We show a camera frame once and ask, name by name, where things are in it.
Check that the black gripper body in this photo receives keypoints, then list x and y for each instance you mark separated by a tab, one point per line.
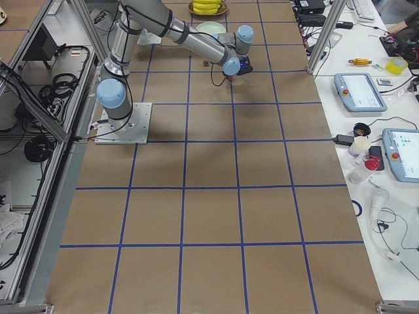
233	73

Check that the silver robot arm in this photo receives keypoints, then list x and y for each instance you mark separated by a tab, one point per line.
155	19

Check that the light green plate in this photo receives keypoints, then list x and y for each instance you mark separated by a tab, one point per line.
211	28

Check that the wicker basket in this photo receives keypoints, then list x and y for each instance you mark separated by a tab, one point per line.
223	9

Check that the yellow banana bunch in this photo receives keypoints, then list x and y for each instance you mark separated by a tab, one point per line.
206	7

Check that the gold cylinder part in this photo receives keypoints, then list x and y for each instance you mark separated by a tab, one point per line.
360	62

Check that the far teach pendant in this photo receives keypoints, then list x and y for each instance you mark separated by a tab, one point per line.
359	93

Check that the teach pendant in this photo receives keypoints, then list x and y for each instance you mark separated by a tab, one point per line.
359	93
401	150

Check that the black power adapter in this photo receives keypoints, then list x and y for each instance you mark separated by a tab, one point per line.
344	140

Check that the black round bowl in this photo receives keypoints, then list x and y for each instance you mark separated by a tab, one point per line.
361	129

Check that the white paper cup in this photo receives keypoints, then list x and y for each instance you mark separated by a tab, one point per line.
360	144

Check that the yellow tape roll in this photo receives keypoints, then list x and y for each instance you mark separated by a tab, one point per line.
396	65

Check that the black phone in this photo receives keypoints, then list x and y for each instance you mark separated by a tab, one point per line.
376	151

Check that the red round object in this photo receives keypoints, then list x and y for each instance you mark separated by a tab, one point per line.
371	163

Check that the near teach pendant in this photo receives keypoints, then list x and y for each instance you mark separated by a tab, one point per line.
401	150

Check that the white handheld device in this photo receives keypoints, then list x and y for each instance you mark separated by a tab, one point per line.
379	198

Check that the black box left shelf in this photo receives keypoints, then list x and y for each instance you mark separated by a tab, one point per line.
42	48

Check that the aluminium frame post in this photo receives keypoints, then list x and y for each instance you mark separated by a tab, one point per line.
327	29

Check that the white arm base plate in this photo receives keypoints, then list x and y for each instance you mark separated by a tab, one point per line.
128	131

